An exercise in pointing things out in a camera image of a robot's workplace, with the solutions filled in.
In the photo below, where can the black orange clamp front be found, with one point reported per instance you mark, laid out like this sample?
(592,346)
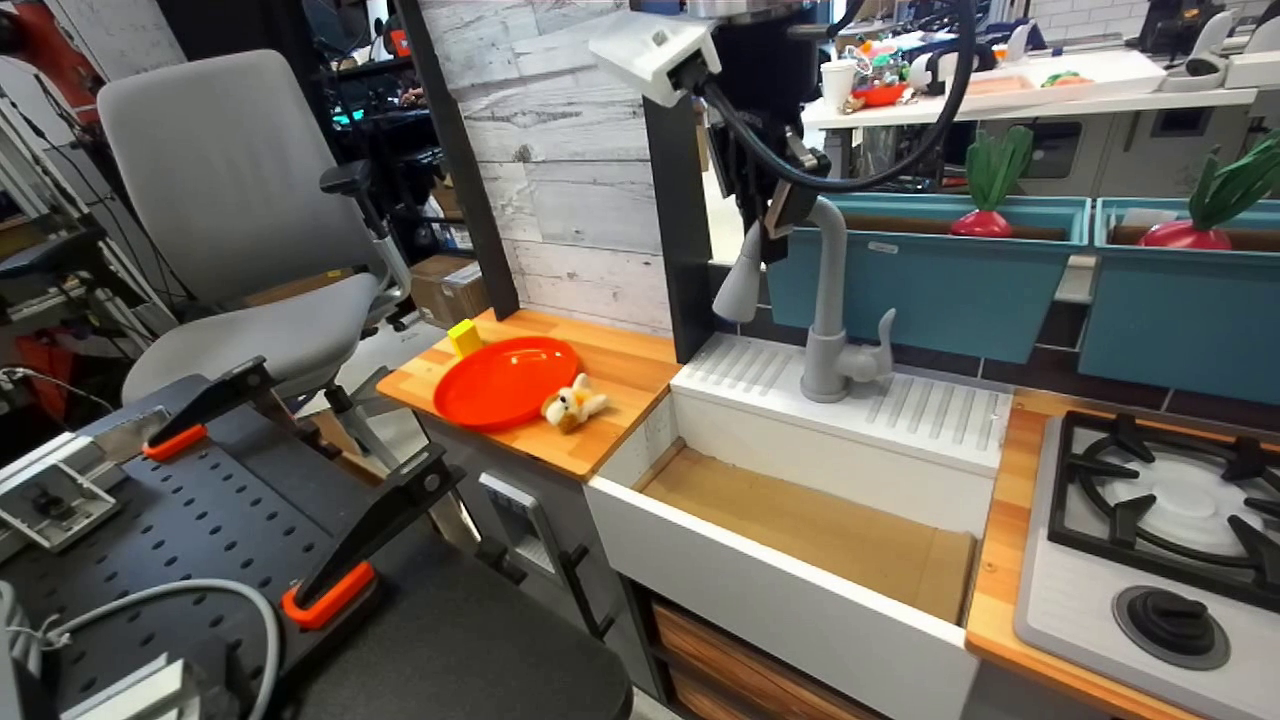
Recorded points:
(350,575)

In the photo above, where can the teal planter box right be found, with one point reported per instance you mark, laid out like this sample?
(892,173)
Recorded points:
(1198,323)

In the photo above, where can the wooden countertop right section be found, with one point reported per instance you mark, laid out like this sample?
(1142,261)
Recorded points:
(992,596)

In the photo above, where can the grey office chair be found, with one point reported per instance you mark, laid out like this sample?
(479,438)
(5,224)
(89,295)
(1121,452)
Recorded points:
(224,169)

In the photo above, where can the toy radish left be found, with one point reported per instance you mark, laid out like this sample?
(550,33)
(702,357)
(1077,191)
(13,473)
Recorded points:
(992,165)

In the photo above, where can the cream toy food piece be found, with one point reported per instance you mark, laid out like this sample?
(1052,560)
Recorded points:
(572,405)

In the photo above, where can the teal planter box left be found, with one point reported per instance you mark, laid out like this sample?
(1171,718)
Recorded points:
(959,295)

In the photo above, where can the white background table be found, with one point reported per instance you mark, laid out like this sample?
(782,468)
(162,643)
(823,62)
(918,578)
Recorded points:
(1101,122)

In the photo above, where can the grey toy stove top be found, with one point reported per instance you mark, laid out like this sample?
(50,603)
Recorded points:
(1064,611)

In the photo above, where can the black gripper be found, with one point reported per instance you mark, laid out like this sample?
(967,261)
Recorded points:
(770,75)

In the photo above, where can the orange plastic plate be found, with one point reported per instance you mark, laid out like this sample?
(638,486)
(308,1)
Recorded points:
(506,382)

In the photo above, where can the black perforated mounting board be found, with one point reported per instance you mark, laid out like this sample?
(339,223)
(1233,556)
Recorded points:
(246,505)

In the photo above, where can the toy radish right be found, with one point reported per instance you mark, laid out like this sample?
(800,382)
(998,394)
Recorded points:
(1216,197)

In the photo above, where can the yellow toy block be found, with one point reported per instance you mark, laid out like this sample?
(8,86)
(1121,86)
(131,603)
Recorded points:
(467,339)

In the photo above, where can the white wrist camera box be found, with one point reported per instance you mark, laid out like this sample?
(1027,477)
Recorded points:
(657,57)

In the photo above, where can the grey kitchen faucet spout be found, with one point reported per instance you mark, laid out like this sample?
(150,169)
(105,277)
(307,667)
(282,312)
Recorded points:
(834,367)

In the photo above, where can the white toy sink basin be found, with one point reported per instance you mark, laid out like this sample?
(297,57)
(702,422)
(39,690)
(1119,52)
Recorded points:
(834,538)

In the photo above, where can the black orange clamp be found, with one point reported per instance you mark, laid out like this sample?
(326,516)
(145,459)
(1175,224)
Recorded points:
(350,575)
(188,425)

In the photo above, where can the toy radish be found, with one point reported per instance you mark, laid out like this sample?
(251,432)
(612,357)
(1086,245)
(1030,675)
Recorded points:
(1216,197)
(992,165)

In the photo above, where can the black stove grate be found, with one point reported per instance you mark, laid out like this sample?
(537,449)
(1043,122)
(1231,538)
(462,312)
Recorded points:
(1175,505)

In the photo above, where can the teal planter box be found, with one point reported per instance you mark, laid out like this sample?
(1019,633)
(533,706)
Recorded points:
(1198,323)
(959,295)

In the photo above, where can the black stove knob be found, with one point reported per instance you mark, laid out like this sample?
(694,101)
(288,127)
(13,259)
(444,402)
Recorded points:
(1175,628)

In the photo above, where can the black orange clamp rear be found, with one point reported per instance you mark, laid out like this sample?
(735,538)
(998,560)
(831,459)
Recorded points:
(188,425)

